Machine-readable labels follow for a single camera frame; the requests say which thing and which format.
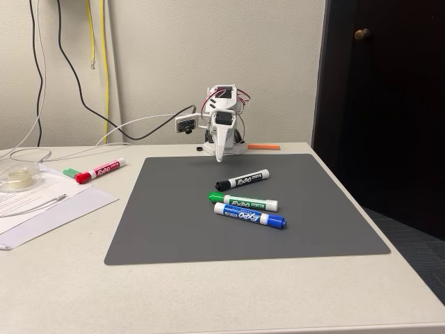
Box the green Expo marker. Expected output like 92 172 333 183
207 191 280 213

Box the black Expo marker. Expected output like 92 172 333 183
214 168 271 192

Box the blue Expo marker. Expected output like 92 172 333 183
213 202 289 231

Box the red Expo marker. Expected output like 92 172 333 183
74 157 127 185

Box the grey mat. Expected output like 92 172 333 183
104 153 392 267

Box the blank paper sheet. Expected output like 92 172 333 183
0 184 120 251

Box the dark door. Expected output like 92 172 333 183
311 0 445 241

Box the printed paper sheet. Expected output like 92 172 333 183
0 162 95 228

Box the clear tape dispenser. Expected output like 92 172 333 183
0 165 42 194

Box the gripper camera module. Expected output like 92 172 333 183
174 112 200 136

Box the white camera cable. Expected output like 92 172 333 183
96 113 182 146

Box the thick black cable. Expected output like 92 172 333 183
56 0 197 141

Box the short yellow cable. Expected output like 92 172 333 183
86 0 97 70

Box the white cable with plug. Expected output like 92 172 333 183
0 193 67 219

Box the thin black cable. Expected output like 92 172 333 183
29 0 47 148

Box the grey wall cable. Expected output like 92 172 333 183
0 0 48 159

